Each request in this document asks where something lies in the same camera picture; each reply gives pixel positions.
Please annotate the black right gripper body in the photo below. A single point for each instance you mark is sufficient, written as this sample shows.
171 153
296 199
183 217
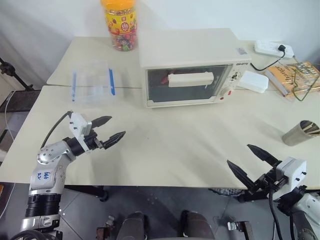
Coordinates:
267 181

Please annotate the cream toaster oven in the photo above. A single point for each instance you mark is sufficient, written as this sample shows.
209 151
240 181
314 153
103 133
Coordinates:
187 47

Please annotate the black tripod stand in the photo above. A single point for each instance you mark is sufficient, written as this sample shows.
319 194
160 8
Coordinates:
15 75

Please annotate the dark rounded shape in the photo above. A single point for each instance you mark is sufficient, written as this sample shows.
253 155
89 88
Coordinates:
132 227
196 226

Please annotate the metal cylinder holder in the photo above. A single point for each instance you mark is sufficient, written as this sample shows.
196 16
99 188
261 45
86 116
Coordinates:
293 136

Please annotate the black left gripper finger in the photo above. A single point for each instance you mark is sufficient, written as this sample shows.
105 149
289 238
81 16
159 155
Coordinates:
113 139
102 121

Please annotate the clear box with blue clips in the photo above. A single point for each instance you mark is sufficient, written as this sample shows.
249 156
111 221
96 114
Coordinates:
92 82

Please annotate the black table leg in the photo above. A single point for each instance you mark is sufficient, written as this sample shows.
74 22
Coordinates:
92 191

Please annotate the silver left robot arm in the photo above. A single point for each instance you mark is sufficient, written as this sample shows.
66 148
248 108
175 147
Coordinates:
47 155

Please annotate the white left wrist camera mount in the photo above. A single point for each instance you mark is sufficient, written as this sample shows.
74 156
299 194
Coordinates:
78 123

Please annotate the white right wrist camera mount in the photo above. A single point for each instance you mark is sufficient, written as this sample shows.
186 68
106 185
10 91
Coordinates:
293 172

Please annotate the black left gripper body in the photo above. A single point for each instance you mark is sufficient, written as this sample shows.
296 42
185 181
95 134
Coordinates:
92 141

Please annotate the wooden chopsticks bundle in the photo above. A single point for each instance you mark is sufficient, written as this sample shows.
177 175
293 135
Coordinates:
312 130

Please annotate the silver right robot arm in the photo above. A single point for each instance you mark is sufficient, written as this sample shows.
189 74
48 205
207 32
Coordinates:
310 207

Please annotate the white power strip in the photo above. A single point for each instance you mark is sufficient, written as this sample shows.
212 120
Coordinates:
267 47

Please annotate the yellow book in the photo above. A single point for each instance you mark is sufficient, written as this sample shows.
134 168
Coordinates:
282 75

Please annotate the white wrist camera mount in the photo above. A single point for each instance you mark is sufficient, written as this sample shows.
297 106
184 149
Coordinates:
293 172
78 123

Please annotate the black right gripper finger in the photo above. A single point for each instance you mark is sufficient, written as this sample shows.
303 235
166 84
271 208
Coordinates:
241 175
262 155

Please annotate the small white rectangular box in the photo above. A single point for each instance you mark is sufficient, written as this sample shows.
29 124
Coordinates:
252 81

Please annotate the candy jar with orange lid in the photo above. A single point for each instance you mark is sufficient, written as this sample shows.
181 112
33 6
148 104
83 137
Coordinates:
121 27

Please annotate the black power plug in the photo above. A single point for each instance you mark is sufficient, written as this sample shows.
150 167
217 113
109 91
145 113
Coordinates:
282 48

